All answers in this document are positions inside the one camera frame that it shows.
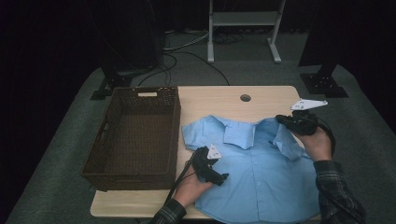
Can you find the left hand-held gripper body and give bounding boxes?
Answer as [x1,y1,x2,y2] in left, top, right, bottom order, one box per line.
[191,143,223,183]

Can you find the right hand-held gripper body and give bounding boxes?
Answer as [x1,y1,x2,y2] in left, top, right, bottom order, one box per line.
[290,98,329,136]

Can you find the light blue shirt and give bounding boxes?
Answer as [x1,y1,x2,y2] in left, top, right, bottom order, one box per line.
[181,115,321,224]

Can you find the brown woven basket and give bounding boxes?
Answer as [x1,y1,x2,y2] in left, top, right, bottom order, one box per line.
[79,86,182,192]

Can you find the person's right hand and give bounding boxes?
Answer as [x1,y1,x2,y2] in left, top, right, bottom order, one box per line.
[292,126,333,162]

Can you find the person's left hand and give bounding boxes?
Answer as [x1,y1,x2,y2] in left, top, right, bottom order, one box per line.
[172,172,214,209]

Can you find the black stand base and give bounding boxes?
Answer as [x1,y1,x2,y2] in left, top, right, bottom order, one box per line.
[299,63,349,99]
[90,66,134,101]

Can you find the white metal stand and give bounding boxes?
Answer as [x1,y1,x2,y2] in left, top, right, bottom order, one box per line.
[206,0,287,64]

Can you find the black equipment box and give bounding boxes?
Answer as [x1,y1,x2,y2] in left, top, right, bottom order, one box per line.
[99,0,165,73]

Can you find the left hand-held gripper black cable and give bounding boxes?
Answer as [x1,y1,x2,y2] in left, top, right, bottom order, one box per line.
[165,151,198,203]

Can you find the hand-held gripper black cable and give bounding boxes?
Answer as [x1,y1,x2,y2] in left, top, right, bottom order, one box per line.
[165,151,198,203]
[317,119,337,157]

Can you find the right hand-held gripper black cable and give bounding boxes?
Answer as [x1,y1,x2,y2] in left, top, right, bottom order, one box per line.
[317,119,337,157]

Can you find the tangled black floor cables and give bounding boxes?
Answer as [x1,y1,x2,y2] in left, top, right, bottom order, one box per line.
[214,32,247,45]

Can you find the black floor cable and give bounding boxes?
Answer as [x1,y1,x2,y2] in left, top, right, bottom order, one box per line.
[137,50,231,87]

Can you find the grey floor cable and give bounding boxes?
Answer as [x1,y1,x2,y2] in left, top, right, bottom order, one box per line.
[162,29,210,52]

